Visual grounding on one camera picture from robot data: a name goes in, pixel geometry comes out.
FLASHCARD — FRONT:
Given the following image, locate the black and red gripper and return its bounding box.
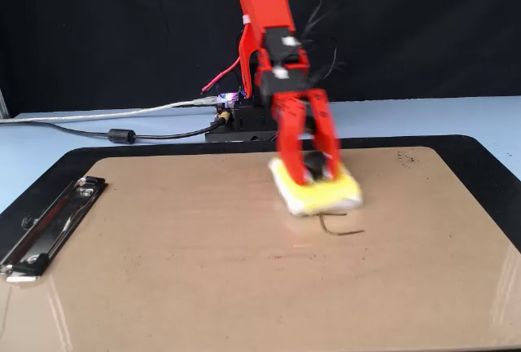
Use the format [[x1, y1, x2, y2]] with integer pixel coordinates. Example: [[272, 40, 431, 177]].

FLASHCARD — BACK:
[[259, 48, 343, 187]]

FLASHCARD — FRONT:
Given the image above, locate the yellow sponge with black knob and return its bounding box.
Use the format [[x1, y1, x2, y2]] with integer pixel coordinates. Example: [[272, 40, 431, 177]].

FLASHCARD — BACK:
[[267, 152, 365, 218]]

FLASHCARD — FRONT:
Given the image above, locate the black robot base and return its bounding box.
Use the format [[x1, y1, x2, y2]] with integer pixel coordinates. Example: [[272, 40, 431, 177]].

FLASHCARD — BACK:
[[204, 98, 282, 143]]

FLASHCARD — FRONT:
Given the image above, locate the controller circuit board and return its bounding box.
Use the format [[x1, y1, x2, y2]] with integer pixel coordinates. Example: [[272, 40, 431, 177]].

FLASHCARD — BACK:
[[214, 90, 246, 108]]

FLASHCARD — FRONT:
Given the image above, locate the brown clipboard board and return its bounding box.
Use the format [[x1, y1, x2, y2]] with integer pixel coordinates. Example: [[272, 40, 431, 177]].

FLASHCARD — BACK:
[[0, 146, 521, 352]]

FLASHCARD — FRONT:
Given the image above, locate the black backdrop cloth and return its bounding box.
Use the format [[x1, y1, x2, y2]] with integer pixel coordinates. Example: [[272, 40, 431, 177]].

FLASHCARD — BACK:
[[0, 0, 521, 119]]

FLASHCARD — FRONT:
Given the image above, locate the metal clipboard clip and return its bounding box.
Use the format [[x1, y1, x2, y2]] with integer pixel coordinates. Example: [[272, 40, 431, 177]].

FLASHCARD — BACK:
[[0, 175, 109, 284]]

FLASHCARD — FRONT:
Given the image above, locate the red wire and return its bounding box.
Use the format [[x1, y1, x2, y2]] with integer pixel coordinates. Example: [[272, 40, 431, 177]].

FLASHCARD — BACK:
[[200, 55, 243, 95]]

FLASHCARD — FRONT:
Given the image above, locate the black power cable with ferrite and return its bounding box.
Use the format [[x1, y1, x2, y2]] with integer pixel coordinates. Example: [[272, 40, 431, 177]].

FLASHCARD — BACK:
[[0, 110, 232, 146]]

